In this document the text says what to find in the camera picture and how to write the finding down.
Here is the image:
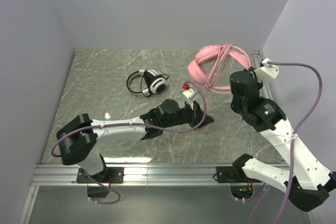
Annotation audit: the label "aluminium right side rail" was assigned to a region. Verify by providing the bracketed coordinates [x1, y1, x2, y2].
[251, 50, 286, 162]

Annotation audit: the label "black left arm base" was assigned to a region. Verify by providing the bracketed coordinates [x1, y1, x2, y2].
[76, 167, 124, 200]

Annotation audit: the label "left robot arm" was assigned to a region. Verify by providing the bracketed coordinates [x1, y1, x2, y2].
[53, 99, 214, 176]

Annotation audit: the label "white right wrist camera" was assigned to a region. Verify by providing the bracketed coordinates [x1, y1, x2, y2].
[253, 58, 279, 84]

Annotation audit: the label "black headphone cable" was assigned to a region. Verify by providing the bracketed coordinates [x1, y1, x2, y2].
[139, 73, 169, 98]

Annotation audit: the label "white and black headphones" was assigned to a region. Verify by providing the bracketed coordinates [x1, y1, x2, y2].
[126, 69, 169, 97]

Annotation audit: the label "aluminium front rail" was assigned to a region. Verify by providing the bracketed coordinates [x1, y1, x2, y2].
[31, 163, 225, 186]

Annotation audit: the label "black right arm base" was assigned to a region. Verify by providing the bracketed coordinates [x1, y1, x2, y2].
[212, 166, 264, 202]

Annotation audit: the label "aluminium rail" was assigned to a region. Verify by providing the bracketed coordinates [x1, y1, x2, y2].
[251, 50, 286, 162]
[31, 163, 225, 186]

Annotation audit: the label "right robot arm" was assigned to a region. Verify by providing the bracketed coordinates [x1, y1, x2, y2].
[229, 70, 335, 212]

